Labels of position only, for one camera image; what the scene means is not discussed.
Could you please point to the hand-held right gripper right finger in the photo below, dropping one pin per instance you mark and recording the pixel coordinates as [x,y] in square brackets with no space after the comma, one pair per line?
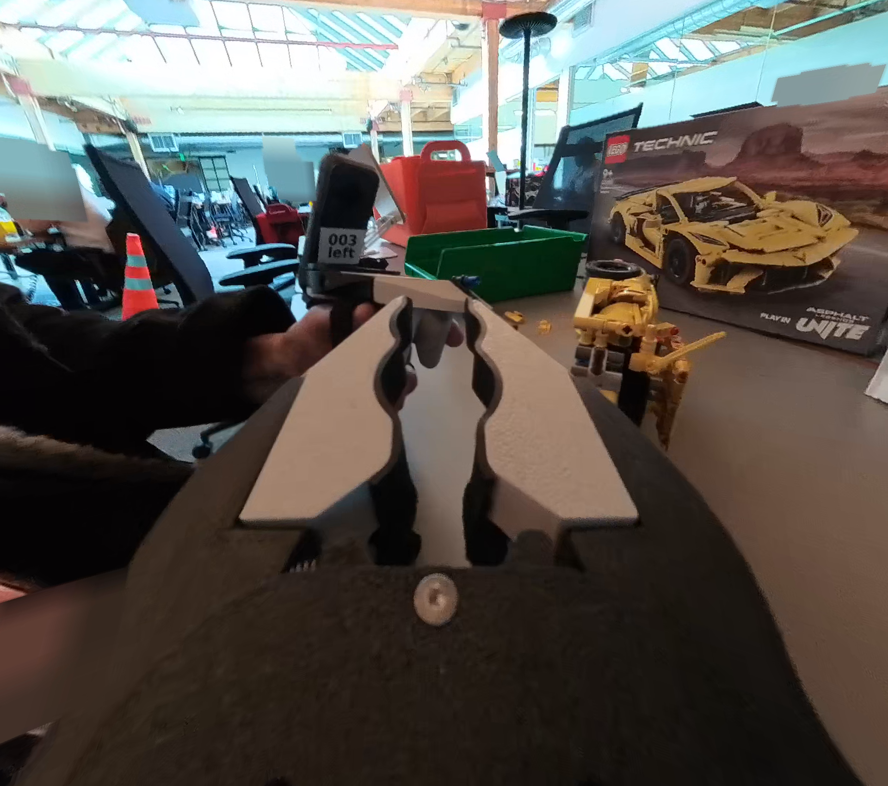
[555,453]

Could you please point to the red plastic bin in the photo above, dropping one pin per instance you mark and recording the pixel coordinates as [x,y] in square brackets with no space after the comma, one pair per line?
[444,203]

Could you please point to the red chair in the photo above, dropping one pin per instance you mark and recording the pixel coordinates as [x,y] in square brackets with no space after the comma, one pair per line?
[281,224]

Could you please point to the dark monitor screen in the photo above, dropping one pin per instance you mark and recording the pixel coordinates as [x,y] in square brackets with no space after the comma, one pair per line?
[152,224]

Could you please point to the person's black jacket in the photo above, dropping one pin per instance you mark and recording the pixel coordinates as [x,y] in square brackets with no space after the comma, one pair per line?
[83,494]

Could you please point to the black pole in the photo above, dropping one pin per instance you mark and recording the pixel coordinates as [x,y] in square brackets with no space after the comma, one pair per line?
[525,106]

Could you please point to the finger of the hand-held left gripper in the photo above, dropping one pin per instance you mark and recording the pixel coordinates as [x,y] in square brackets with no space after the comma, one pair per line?
[430,295]

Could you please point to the person's left forearm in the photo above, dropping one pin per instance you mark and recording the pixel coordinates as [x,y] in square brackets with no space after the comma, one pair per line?
[139,363]

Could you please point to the dark car set box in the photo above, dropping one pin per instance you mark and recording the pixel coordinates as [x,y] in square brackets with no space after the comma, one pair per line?
[763,161]

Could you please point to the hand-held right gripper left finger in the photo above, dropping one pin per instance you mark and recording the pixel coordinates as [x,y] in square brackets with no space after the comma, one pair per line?
[326,453]

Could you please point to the white car instruction booklet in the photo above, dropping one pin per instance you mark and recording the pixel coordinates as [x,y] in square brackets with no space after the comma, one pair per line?
[879,383]

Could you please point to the orange striped safety cone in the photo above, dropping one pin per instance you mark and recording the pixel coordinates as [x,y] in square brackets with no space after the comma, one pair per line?
[139,286]

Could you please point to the metal laptop stand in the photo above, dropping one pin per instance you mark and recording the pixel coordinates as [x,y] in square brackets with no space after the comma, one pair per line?
[388,196]

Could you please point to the yellow toy brick car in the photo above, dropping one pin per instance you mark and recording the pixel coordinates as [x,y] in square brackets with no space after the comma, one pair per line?
[617,307]

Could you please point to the green plastic bin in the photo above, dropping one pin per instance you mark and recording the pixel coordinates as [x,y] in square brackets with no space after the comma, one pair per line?
[499,265]

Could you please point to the long yellow Lego axle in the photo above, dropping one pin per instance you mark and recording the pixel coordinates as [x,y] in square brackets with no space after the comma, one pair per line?
[694,345]

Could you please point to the small blue brick pin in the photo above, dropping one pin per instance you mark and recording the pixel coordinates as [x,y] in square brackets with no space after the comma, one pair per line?
[472,279]

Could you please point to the black mesh office chair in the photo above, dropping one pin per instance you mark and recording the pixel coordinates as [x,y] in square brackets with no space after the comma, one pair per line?
[576,175]

